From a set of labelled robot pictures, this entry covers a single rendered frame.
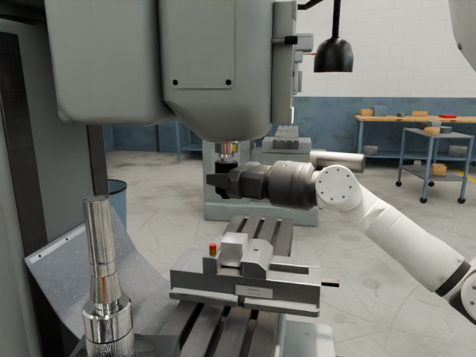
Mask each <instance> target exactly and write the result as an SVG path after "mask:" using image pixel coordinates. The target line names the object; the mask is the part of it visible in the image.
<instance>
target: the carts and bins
mask: <svg viewBox="0 0 476 357"><path fill-rule="evenodd" d="M452 129H453V128H452V127H445V126H441V122H438V121H436V120H428V122H427V123H419V128H406V127H404V128H403V136H402V148H401V155H400V161H399V173H398V179H397V182H396V183H395V184H396V186H401V185H402V182H401V181H400V180H401V174H402V169H404V170H406V171H408V172H410V173H412V174H414V175H415V176H418V177H419V178H421V179H423V180H424V187H423V193H422V197H421V198H420V202H421V203H426V202H427V199H426V189H427V184H428V185H429V186H430V187H432V186H434V182H433V181H462V182H463V183H462V188H461V193H460V197H459V199H458V202H459V203H460V204H463V203H464V202H465V199H464V195H465V187H466V183H467V181H468V180H467V178H468V170H469V165H470V158H471V153H472V145H473V140H474V138H475V137H474V135H464V134H461V133H458V132H452ZM407 131H408V132H413V133H416V134H418V135H423V136H425V137H430V141H429V151H428V157H427V162H426V165H421V161H419V160H414V165H402V162H403V156H404V145H405V139H406V132H407ZM434 138H436V143H435V148H434V153H433V164H432V165H430V163H431V154H432V149H433V143H434ZM439 138H470V141H469V145H468V150H467V158H466V163H465V170H464V175H463V177H460V176H458V175H455V174H453V173H451V172H449V171H446V169H447V167H446V165H445V164H436V157H437V151H438V142H439ZM428 181H429V182H428ZM108 187H109V195H110V206H113V208H114V210H115V211H116V213H117V215H118V217H119V218H120V221H121V222H122V224H123V226H124V228H125V229H126V231H127V202H126V188H127V183H126V182H124V181H120V180H115V179H108Z"/></svg>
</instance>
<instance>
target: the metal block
mask: <svg viewBox="0 0 476 357"><path fill-rule="evenodd" d="M247 244H248V234H245V233H236V232H227V233H226V235H225V236H224V238H223V239H222V241H221V265H222V266H234V267H240V261H241V259H242V256H243V254H244V252H245V249H246V247H247Z"/></svg>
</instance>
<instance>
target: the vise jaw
mask: <svg viewBox="0 0 476 357"><path fill-rule="evenodd" d="M272 257H273V246H272V245H271V244H270V243H268V242H267V241H266V240H265V239H250V240H249V243H248V244H247V247H246V249H245V252H244V254H243V256H242V259H241V261H240V275H241V276H244V277H246V278H258V279H265V280H266V279H267V276H268V271H269V268H270V265H271V260H272Z"/></svg>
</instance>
